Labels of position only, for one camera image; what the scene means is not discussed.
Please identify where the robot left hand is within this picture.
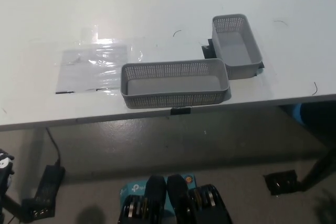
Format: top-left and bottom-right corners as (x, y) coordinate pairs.
(0, 148), (15, 196)

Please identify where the short grey perforated basket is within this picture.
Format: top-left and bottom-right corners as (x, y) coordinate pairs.
(211, 13), (264, 81)

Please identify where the teal tp-link box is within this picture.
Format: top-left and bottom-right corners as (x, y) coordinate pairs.
(120, 173), (198, 216)

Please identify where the black power adapter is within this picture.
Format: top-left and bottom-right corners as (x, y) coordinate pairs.
(33, 164), (66, 209)

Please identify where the clear plastic sheet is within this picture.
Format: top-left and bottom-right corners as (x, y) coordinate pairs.
(54, 24), (145, 95)

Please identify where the long grey perforated basket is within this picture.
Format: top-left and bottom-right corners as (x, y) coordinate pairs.
(120, 58), (232, 110)

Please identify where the black tape strip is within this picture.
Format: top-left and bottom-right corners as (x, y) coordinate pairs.
(170, 107), (192, 116)

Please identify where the black floor tape patch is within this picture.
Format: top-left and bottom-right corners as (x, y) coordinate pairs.
(263, 169), (303, 196)

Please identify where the blue object under table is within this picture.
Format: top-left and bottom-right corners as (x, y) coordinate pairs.
(289, 104), (306, 126)

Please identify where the black power cable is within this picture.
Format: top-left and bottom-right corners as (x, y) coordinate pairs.
(45, 127), (62, 166)

